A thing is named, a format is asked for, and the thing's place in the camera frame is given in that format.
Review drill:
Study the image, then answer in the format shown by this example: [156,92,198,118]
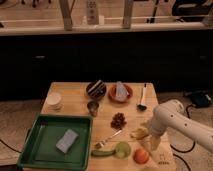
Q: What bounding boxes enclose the yellow banana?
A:
[130,128,149,140]

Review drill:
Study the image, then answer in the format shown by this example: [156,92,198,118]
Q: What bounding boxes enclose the brown grape bunch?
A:
[111,113,126,130]

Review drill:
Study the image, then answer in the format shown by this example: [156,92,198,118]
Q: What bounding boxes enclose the clear plastic wedge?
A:
[115,81,129,102]

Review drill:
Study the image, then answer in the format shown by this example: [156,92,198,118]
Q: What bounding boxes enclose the small metal cup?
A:
[87,101,99,117]

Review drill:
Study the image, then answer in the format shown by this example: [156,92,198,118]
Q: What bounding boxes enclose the orange tomato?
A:
[133,148,149,164]

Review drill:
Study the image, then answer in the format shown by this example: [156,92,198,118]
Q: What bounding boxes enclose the dark bowl with cake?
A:
[86,80,107,100]

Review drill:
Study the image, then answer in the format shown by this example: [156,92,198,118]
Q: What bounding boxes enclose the white paper cup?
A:
[46,92,62,110]

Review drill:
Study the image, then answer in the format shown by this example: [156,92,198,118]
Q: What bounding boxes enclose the grey sponge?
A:
[56,129,78,153]

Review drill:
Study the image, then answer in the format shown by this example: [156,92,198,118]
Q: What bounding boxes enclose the orange plate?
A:
[108,84,133,103]

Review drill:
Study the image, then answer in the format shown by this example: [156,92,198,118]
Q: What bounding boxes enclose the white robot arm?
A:
[146,99,213,153]

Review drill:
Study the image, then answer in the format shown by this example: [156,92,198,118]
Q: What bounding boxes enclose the black cable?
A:
[169,103,198,171]

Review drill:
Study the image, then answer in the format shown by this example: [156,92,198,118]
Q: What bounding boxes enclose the green plastic tray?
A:
[17,115,93,171]

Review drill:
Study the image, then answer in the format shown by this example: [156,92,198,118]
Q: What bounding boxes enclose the green ladle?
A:
[91,142,131,159]

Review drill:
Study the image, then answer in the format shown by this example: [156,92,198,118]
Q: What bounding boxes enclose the metal fork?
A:
[94,130,122,149]

